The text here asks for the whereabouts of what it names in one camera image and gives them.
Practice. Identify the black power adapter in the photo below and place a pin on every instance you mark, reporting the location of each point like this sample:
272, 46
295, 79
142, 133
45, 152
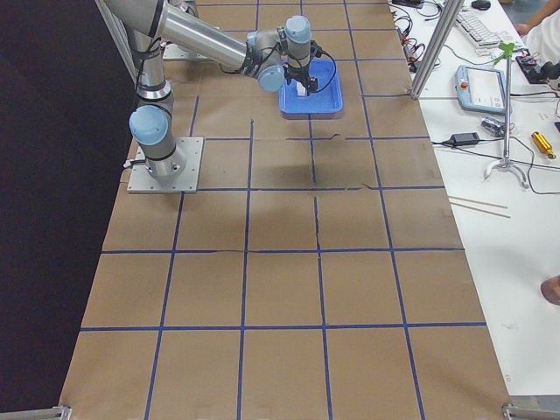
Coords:
464, 139

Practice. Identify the black computer mouse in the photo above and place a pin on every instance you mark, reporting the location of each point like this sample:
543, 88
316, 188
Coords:
481, 5

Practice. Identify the white block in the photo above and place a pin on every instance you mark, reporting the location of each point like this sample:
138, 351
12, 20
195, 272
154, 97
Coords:
301, 90

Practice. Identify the gold metal cylinder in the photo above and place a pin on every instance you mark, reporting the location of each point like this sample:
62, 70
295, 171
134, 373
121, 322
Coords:
543, 145

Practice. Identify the silver stand with green clip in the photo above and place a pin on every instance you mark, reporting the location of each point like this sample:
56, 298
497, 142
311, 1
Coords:
504, 163

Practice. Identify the wooden chopstick upper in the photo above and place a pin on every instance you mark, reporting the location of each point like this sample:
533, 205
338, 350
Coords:
479, 202

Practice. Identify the blue teach pendant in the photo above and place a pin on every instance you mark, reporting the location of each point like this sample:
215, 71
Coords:
481, 89

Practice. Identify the left aluminium frame post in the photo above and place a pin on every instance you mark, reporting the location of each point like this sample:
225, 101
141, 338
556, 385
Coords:
118, 33

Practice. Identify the person in white shirt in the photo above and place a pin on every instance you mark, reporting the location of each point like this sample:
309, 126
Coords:
540, 34

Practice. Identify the brown paper table cover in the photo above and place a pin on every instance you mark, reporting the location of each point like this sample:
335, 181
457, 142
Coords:
317, 273

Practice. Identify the blue plastic tray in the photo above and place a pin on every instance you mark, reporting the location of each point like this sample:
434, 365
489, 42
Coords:
326, 103

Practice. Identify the aluminium frame post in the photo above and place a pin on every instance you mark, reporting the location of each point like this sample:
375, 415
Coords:
439, 36
118, 33

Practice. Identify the white keyboard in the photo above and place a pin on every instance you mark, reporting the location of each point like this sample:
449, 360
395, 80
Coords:
475, 31

